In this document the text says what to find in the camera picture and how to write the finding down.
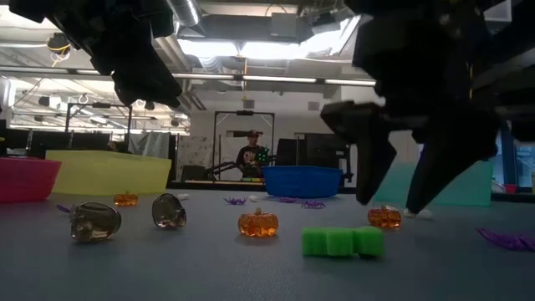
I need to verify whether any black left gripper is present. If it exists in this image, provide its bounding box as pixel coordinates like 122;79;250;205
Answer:
8;0;183;108

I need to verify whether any yellow translucent plastic bin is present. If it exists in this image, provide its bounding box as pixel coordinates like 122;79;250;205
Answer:
44;150;172;196

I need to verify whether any bright ceiling light panel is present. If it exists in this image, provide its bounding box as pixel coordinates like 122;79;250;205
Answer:
177;16;363;60

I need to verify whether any teal translucent plastic bin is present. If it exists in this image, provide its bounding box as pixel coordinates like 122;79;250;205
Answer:
373;161;494;207

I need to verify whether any black equipment rack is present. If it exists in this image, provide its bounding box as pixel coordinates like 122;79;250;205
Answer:
275;132;356;183

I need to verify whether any pink round plastic bowl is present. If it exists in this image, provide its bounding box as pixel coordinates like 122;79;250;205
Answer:
0;156;62;205

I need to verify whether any black round ceiling fixture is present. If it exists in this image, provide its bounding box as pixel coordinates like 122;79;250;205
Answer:
45;32;76;55

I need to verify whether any long ceiling tube light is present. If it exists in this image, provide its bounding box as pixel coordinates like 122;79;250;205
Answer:
171;71;377;87

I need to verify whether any black gantry frame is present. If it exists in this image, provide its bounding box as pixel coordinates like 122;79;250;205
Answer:
64;102;134;145
211;110;276;181

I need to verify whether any orange translucent plastic pumpkin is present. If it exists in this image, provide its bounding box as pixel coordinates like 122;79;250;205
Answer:
113;191;140;207
367;204;403;229
237;207;279;238

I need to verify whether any grey fabric cover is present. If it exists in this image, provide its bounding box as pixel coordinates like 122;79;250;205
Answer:
129;131;171;159

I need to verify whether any background work table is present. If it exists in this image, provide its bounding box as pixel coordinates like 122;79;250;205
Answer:
182;178;267;191

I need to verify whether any grey ceiling unit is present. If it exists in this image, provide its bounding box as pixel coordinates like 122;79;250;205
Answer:
271;12;300;41

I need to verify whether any black chair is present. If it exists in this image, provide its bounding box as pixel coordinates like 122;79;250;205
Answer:
181;165;208;181

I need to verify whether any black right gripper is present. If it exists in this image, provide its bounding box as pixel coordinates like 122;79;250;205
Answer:
320;3;502;215

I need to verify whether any black partition panel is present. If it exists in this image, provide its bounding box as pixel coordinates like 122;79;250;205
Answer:
6;129;112;158

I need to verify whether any blue plastic bin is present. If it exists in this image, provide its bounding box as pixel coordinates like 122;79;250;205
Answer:
261;165;344;199

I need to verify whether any white ceiling unit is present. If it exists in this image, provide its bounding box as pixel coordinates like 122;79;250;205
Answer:
484;0;513;22

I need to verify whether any silver ventilation duct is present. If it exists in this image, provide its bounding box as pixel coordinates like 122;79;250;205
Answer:
166;0;201;27

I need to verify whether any smoky clear plastic skull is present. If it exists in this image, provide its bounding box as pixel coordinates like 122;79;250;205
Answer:
69;202;122;243
150;192;188;229

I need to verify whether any green foam decoration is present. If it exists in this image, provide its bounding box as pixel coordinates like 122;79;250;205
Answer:
301;226;385;258

